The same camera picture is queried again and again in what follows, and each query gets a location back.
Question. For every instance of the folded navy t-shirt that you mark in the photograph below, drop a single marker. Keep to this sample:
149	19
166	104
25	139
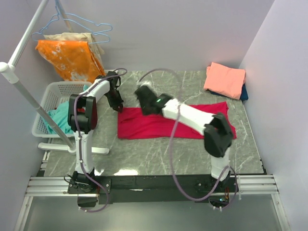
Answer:
243	97

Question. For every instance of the folded salmon t-shirt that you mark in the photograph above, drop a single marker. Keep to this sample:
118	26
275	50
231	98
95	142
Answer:
225	80

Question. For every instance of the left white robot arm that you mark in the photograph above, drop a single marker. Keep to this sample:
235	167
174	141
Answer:
83	118

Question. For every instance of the aluminium frame rail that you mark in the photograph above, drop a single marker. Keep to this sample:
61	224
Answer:
247	185

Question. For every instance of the beige cloth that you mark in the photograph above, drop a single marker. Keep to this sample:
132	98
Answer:
93	45

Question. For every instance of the magenta t-shirt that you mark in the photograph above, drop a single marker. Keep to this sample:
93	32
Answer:
132	124

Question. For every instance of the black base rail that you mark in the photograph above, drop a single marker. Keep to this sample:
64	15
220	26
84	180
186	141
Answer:
125	189

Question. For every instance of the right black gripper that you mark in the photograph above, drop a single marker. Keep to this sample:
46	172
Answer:
144	112

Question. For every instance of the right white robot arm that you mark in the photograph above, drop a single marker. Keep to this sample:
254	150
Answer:
215	129

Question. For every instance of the teal t-shirt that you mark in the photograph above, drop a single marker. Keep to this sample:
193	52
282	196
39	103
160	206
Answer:
60	116

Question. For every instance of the white plastic laundry basket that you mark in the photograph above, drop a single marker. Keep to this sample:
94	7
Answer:
55	94

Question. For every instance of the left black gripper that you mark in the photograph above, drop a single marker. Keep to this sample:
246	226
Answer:
118	103

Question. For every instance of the orange tie-dye cloth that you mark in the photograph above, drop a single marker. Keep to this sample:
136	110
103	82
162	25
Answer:
72	60

